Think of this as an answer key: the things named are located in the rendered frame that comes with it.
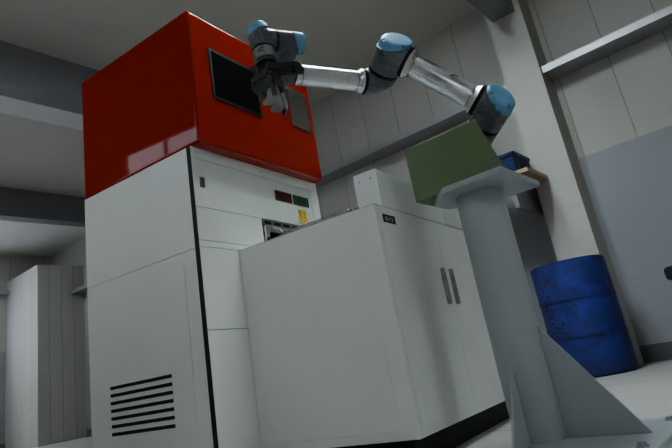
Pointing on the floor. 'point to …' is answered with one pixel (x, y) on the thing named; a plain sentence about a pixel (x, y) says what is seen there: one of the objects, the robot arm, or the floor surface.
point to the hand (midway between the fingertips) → (283, 109)
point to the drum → (585, 314)
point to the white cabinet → (369, 336)
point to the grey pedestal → (495, 314)
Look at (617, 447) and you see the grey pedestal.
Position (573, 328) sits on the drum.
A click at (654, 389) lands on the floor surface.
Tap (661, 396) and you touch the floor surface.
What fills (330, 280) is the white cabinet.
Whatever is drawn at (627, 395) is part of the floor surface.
